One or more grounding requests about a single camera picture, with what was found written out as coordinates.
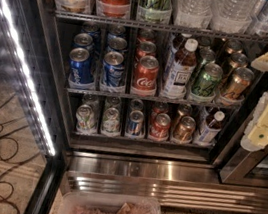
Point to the top wire shelf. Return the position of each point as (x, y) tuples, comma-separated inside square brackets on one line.
[(159, 27)]

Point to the right water bottle top shelf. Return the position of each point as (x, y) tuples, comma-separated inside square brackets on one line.
[(231, 16)]

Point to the rear white can far left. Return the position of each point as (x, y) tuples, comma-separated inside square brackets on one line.
[(90, 101)]

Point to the blue white pepsi can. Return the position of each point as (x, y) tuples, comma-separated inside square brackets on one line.
[(118, 44), (113, 69), (116, 31)]

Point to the left water bottle top shelf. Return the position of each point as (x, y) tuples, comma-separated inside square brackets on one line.
[(192, 13)]

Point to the front gold can middle shelf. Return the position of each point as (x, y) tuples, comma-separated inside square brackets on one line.
[(239, 80)]

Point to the tea bottle bottom shelf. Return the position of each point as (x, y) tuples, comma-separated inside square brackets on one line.
[(210, 128)]

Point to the front red cola can bottom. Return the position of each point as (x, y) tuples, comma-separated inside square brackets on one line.
[(160, 127)]

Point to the steel fridge base grille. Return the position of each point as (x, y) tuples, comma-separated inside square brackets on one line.
[(171, 183)]

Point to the middle blue white pepsi can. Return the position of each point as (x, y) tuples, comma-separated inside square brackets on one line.
[(118, 44)]

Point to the rear white green can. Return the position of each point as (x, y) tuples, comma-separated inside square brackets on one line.
[(113, 102)]

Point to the front orange can bottom shelf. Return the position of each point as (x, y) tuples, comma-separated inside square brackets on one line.
[(184, 129)]

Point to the right closed fridge door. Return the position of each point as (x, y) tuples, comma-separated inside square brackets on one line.
[(246, 168)]

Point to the middle blue pepsi can left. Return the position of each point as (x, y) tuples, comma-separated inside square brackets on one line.
[(85, 41)]

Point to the front tea bottle middle shelf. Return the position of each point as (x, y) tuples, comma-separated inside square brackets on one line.
[(181, 69)]

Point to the rear red can bottom shelf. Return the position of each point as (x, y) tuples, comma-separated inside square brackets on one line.
[(157, 108)]

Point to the rear blue pepsi can left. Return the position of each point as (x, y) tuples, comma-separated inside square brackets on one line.
[(92, 29)]

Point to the front white green can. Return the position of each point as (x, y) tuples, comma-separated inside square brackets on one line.
[(111, 120)]

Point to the front red coca-cola can middle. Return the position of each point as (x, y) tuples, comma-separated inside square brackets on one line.
[(146, 72)]

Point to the blue can shelf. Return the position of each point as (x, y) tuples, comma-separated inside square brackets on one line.
[(134, 124), (136, 104)]

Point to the water bottle shelf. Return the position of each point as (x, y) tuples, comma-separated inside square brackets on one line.
[(231, 16), (192, 13)]

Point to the orange can shelf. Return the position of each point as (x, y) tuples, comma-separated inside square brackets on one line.
[(184, 129), (182, 110)]

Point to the rear blue white pepsi can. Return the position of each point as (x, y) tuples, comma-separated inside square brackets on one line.
[(116, 31)]

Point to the tea bottle shelf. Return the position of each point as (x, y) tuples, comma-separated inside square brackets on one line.
[(210, 128), (178, 42), (181, 69)]

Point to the front blue white pepsi can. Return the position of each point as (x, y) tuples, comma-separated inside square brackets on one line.
[(113, 69)]

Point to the wire shelf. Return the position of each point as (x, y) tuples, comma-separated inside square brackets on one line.
[(159, 27), (154, 98)]

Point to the front green can middle shelf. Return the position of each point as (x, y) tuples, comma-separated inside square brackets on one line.
[(207, 80)]

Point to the rear gold can middle shelf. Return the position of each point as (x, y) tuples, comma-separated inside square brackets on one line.
[(232, 46)]

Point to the rear green can middle shelf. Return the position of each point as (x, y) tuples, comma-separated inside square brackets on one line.
[(204, 42)]

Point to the middle wire shelf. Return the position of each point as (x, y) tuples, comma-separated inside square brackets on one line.
[(154, 98)]

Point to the clear plastic bin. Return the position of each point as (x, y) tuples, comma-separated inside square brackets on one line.
[(101, 203)]

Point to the rear tea bottle middle shelf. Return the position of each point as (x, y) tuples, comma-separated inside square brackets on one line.
[(178, 42)]

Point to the rear blue can bottom shelf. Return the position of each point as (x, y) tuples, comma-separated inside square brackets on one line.
[(136, 104)]

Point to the front blue can bottom shelf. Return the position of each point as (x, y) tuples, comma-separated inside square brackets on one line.
[(134, 124)]

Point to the rear red coca-cola can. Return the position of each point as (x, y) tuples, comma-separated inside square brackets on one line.
[(146, 35)]

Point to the white green can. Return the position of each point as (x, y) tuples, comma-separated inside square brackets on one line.
[(113, 102), (111, 120)]

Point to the rear orange can bottom shelf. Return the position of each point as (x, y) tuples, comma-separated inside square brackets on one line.
[(182, 110)]

